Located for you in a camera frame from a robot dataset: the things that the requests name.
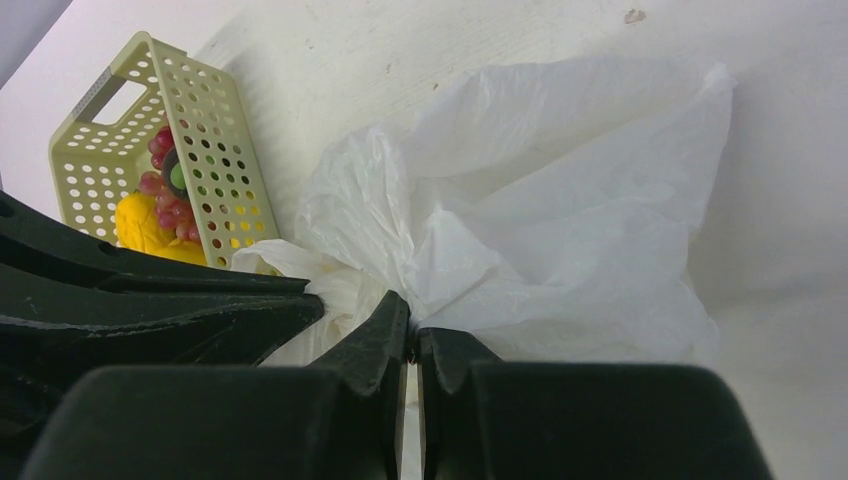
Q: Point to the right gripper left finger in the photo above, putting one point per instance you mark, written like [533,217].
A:
[340,417]

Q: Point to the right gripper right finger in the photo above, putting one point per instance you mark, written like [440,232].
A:
[487,418]

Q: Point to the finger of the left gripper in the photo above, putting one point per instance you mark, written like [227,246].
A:
[36,244]
[56,330]

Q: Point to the white plastic bag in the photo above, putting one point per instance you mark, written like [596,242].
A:
[547,209]

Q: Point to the fake yellow mango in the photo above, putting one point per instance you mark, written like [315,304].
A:
[137,226]

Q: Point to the fake red grapes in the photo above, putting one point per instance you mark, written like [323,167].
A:
[174,215]

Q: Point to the fake dark mangosteen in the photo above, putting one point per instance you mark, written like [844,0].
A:
[173,175]

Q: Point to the beige perforated plastic basket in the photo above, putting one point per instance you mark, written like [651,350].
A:
[99,152]

